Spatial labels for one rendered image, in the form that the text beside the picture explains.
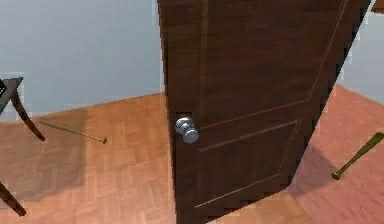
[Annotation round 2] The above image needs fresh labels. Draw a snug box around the dark wooden table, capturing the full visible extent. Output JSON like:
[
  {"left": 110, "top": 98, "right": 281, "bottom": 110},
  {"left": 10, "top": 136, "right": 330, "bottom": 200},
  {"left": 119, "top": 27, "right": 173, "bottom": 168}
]
[{"left": 0, "top": 76, "right": 47, "bottom": 218}]

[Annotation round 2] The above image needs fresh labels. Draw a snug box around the wooden baseball bat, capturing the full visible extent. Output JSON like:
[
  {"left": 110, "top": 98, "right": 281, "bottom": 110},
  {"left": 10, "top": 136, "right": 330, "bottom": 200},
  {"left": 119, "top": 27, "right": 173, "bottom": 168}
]
[
  {"left": 37, "top": 117, "right": 108, "bottom": 145},
  {"left": 330, "top": 131, "right": 384, "bottom": 181}
]

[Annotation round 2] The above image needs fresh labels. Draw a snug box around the silver round door knob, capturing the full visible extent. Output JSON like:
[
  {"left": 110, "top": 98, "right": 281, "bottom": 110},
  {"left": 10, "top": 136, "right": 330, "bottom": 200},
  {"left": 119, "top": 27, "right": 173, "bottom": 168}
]
[{"left": 174, "top": 116, "right": 200, "bottom": 145}]

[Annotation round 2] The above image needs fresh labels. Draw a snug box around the brown wooden door frame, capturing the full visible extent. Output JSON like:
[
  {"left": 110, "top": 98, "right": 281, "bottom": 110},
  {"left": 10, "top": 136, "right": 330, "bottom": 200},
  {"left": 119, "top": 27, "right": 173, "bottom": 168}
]
[{"left": 370, "top": 0, "right": 384, "bottom": 15}]

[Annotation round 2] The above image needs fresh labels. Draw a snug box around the dark brown wooden door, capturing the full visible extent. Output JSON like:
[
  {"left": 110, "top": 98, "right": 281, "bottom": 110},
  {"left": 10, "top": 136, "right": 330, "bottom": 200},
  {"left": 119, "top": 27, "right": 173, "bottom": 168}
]
[{"left": 157, "top": 0, "right": 372, "bottom": 224}]

